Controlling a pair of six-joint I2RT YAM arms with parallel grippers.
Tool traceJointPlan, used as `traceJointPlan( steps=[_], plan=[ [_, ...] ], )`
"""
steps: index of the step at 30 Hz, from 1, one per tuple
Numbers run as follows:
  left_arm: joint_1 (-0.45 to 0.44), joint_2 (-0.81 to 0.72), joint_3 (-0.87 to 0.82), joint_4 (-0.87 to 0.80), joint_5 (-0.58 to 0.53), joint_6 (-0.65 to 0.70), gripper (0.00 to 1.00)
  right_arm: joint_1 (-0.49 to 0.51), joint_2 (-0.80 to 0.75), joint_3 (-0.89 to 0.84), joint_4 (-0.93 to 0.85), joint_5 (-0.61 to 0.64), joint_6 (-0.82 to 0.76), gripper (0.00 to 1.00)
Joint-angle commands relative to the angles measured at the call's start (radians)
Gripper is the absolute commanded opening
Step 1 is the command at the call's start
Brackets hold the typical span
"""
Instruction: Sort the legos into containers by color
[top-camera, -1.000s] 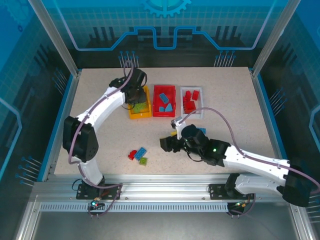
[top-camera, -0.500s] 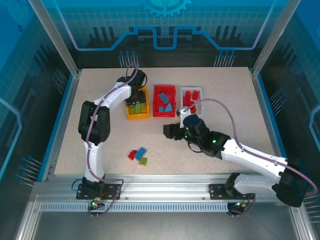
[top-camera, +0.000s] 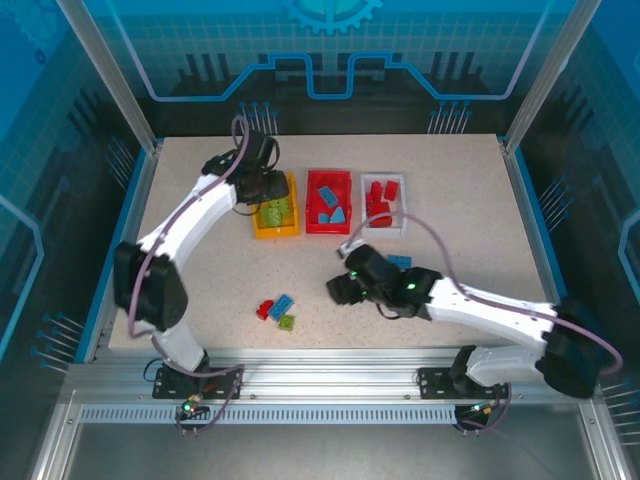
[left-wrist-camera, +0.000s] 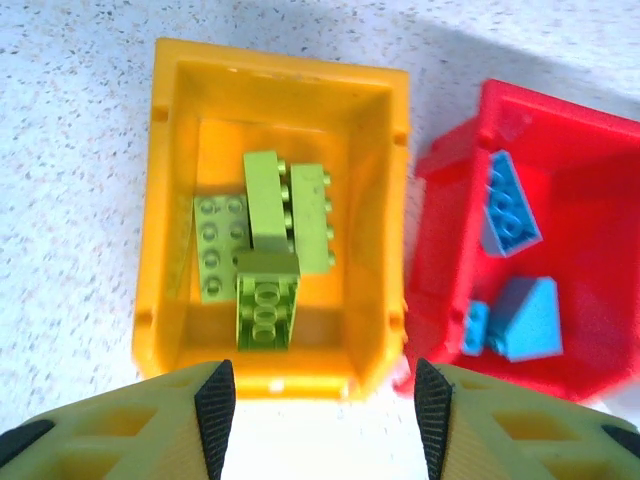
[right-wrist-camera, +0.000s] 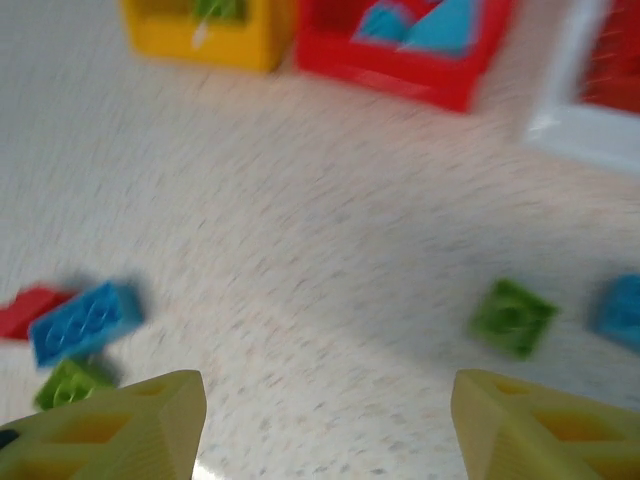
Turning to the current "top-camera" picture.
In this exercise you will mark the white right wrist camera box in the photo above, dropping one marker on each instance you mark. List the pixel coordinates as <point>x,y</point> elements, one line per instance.
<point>344,250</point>

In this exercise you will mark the green rectangular lego brick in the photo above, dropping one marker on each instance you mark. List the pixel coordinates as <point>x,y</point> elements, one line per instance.
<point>272,216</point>
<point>284,206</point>

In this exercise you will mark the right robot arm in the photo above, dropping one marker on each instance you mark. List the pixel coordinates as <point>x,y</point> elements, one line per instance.
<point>490,310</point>

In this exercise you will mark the long red lego brick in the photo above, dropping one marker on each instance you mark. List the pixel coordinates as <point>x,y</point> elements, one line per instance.
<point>377,207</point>
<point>391,189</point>

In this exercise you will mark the small green square lego brick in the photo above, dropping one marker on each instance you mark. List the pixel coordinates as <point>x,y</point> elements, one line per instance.
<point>285,322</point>

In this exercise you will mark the aluminium frame rail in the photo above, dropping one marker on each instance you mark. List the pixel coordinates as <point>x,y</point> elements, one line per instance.
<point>325,375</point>

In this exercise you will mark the red plastic bin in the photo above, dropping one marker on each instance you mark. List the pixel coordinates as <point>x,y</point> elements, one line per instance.
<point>315,227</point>

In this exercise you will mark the blue table side rail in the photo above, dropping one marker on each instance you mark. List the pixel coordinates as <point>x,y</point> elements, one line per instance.
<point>132,200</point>
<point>531,200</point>

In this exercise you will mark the aluminium frame post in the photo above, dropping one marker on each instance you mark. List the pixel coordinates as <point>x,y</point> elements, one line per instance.
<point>550,75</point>
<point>111,75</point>

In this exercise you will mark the small blue lego brick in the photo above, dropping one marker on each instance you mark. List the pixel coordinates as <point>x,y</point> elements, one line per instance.
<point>322,218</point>

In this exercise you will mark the yellow plastic bin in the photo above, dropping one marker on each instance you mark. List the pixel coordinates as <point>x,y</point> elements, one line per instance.
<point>260,231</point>

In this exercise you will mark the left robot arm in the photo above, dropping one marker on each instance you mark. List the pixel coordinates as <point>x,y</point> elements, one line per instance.
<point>190,220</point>

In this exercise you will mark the small connector with LED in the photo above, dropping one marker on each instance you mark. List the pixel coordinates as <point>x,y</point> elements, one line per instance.
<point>481,410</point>
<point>189,409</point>

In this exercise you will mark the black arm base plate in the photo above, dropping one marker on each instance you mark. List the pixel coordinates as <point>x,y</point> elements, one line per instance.
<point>167,385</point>
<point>435,385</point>

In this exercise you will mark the white plastic bin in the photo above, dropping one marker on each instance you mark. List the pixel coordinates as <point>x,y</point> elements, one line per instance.
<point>380,232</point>

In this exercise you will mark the blue rectangular lego brick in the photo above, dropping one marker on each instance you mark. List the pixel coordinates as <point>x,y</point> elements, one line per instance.
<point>280,305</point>
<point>402,260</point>
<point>327,195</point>
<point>339,215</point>

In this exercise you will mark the small red lego brick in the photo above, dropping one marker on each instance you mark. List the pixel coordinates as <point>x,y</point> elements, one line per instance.
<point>376,190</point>
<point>263,309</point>

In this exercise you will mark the grey metal shelf panel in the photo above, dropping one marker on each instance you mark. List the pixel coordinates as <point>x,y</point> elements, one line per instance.
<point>325,450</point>

